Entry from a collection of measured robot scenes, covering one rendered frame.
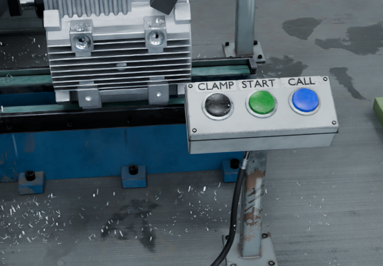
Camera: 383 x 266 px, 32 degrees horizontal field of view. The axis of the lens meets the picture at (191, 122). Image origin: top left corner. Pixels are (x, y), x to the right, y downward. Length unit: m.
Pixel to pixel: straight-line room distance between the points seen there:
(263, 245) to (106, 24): 0.38
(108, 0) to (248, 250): 0.39
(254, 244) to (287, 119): 0.23
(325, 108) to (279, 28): 0.74
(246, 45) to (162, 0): 0.48
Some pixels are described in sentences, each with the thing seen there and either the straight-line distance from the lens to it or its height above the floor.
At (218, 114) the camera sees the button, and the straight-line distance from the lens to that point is 0.74.
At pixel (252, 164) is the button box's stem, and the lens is 0.82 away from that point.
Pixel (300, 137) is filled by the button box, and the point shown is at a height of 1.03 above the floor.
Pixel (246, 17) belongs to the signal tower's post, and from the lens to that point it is 1.33.
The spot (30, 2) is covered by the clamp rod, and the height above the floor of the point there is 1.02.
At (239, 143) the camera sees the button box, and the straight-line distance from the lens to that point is 0.76.
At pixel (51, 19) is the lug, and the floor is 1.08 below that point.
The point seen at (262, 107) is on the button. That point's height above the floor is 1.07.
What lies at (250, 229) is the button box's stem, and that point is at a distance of 0.90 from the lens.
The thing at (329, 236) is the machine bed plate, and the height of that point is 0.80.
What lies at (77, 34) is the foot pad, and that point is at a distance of 0.90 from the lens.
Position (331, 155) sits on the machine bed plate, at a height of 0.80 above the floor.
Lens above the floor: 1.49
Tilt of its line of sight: 36 degrees down
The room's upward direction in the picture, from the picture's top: 1 degrees counter-clockwise
